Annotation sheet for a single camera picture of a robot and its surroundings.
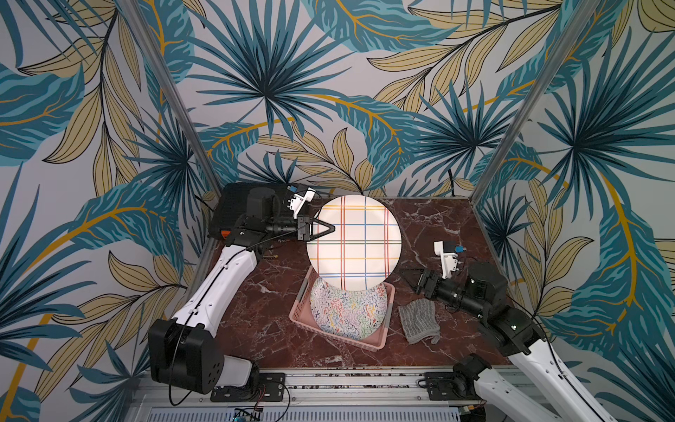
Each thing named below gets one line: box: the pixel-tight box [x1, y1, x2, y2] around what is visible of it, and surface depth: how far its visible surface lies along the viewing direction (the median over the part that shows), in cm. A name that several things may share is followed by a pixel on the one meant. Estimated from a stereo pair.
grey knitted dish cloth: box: [398, 298, 442, 345], surface depth 85 cm
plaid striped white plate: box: [306, 194, 403, 292], surface depth 70 cm
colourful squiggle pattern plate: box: [310, 276, 389, 341], surface depth 86 cm
